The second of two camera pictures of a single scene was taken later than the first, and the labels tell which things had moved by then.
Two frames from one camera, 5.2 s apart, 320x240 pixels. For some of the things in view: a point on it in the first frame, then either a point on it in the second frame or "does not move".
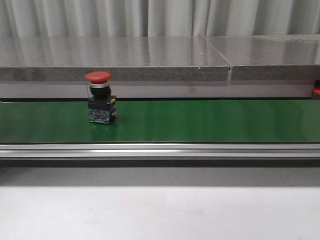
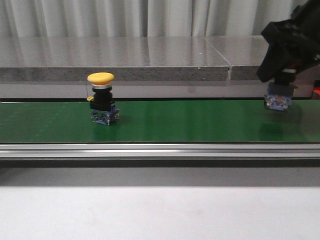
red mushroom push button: (101, 103) → (280, 92)
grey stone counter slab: (158, 58) does not move
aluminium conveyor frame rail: (161, 150) does not move
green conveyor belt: (266, 121) does not move
